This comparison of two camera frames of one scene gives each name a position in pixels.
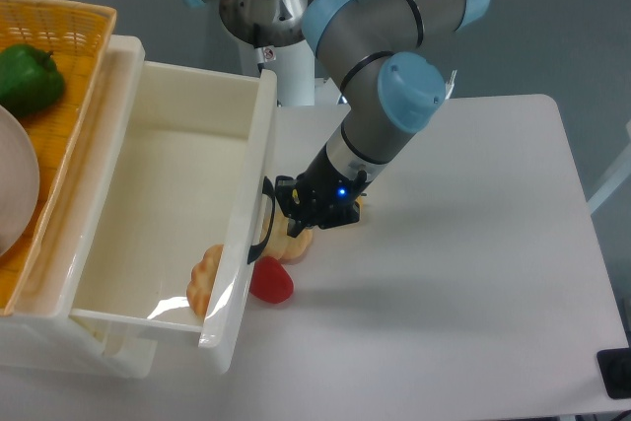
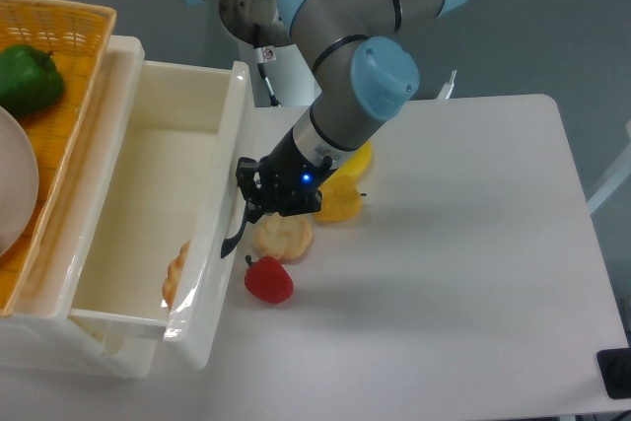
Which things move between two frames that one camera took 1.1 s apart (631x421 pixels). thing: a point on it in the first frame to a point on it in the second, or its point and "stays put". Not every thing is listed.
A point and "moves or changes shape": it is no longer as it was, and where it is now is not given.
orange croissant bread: [202, 279] to [171, 284]
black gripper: [319, 188] to [288, 180]
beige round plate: [20, 180] stays put
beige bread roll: [282, 245] stays put
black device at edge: [615, 365] stays put
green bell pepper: [31, 80] stays put
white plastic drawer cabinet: [190, 168] moves or changes shape
